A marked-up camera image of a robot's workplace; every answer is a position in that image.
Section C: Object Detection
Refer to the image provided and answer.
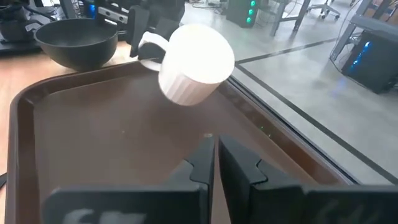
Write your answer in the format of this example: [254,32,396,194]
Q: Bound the office chair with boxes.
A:
[307,0,342,20]

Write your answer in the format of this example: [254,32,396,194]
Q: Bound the computer tower green lights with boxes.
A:
[226,0,261,29]

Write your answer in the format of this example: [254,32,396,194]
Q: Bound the computer tower blue light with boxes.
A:
[341,30,398,95]

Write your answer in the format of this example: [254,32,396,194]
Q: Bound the black bowl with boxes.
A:
[33,17,119,72]

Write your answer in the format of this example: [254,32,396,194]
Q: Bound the brown plastic tray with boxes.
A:
[4,60,358,224]

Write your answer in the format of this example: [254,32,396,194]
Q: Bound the white ribbed mug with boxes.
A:
[137,23,236,107]

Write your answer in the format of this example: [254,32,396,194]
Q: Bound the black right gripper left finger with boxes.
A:
[42,135,216,224]

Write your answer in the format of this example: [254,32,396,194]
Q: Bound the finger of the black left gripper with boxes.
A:
[150,14,185,40]
[128,5,166,62]

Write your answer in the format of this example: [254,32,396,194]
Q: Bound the grey metal table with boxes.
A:
[329,14,398,62]

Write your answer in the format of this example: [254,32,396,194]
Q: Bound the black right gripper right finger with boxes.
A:
[218,133,398,224]

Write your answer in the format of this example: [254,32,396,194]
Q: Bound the metal desk frame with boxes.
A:
[269,0,312,37]

